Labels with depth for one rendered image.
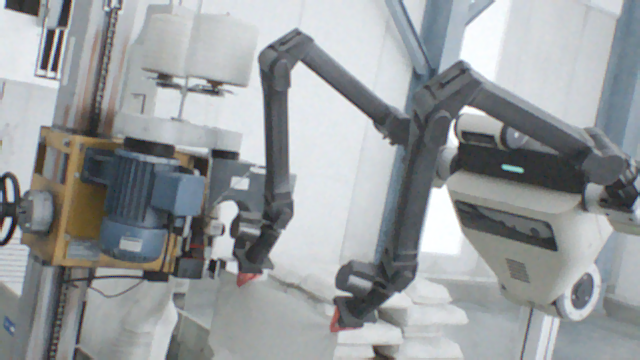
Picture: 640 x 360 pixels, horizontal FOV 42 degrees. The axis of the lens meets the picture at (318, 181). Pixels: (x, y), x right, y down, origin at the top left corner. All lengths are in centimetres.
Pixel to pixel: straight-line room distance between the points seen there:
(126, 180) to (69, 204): 19
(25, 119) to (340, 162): 364
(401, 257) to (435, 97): 36
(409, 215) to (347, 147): 613
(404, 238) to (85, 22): 94
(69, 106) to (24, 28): 224
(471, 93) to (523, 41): 793
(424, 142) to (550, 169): 48
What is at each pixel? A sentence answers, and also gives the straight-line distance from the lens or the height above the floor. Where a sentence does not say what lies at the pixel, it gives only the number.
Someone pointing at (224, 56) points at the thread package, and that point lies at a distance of 197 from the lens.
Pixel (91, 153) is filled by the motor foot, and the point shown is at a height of 130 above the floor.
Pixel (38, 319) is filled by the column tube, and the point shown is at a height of 88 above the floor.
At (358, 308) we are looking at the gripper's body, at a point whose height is 110.
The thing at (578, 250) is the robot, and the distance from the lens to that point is 196.
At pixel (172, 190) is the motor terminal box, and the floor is 127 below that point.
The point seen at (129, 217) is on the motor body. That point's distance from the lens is 192.
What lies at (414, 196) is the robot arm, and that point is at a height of 137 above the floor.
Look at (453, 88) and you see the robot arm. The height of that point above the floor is 158.
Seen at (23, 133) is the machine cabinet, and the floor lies 115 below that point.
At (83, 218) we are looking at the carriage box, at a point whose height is 114.
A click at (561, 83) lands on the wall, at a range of 1004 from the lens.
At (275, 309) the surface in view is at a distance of 204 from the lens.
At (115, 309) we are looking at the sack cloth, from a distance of 259.
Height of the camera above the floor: 145
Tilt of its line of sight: 3 degrees down
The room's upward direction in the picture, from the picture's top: 11 degrees clockwise
